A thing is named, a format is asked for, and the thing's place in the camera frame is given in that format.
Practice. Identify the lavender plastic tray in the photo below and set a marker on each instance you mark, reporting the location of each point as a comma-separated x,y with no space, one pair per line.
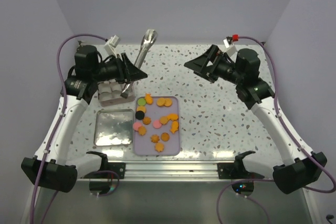
142,145

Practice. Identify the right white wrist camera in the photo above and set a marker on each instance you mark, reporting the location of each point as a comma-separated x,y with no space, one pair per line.
229,45

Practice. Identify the round orange cookie centre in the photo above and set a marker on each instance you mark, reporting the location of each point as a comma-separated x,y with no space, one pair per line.
164,120

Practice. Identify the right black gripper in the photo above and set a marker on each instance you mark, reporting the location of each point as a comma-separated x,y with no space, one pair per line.
208,72

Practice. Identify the cookie tin with liners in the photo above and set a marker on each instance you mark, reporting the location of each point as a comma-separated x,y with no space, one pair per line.
109,93

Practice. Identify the orange chip cookie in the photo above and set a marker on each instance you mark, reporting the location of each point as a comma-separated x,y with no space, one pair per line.
165,136

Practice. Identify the aluminium front rail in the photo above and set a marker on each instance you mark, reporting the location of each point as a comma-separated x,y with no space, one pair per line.
172,171

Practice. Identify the round orange cookie top left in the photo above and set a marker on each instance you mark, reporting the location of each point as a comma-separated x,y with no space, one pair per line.
160,102

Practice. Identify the orange leaf cookie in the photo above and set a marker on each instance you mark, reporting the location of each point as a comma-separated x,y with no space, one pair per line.
159,147
142,131

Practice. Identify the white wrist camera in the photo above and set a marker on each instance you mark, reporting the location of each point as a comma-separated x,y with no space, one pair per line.
111,44
229,45

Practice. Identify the orange fish cookie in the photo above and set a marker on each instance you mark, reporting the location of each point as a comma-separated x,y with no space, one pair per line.
148,99
174,126

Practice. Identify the orange shell cookie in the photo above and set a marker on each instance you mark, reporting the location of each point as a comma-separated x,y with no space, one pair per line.
173,117

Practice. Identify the orange fish cookie top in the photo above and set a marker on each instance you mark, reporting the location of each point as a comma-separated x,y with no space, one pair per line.
148,99

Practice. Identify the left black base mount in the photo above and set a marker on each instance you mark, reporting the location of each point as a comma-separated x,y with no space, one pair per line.
107,169

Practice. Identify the orange fish cookie right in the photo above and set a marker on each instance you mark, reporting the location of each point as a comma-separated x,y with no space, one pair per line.
174,126

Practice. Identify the orange leaf cookie bottom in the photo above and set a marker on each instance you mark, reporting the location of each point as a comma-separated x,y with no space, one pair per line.
159,147

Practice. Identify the orange swirl cookie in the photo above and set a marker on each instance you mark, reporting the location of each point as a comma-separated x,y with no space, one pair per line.
146,120

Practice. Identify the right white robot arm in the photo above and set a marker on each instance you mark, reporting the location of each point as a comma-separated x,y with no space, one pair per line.
298,167

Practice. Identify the pink sandwich cookie centre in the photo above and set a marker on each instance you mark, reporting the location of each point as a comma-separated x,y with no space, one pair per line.
157,124

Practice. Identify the orange sandwich cookie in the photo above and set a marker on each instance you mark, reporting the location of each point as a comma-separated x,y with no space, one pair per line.
141,108

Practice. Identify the pink sandwich cookie left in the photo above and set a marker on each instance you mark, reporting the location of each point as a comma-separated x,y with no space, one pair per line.
136,126

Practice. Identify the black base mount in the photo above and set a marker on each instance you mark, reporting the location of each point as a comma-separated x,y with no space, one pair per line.
107,169
236,170

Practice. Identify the black sandwich cookie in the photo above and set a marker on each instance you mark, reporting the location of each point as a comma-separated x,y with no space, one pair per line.
139,115

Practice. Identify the orange rosette cookie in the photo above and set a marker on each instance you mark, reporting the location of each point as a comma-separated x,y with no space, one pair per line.
154,138

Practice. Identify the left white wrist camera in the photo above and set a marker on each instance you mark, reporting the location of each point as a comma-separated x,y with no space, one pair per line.
111,44

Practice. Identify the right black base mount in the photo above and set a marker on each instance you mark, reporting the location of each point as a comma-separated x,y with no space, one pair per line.
236,170

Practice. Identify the pink sandwich cookie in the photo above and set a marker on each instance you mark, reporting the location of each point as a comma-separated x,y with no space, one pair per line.
157,124
136,126

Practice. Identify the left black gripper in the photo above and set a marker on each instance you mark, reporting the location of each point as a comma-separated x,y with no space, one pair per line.
127,72

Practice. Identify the green sandwich cookie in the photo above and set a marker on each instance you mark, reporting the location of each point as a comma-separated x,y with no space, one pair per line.
141,102

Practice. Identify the orange leaf cookie left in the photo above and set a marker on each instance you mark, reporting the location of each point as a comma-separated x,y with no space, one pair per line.
142,131

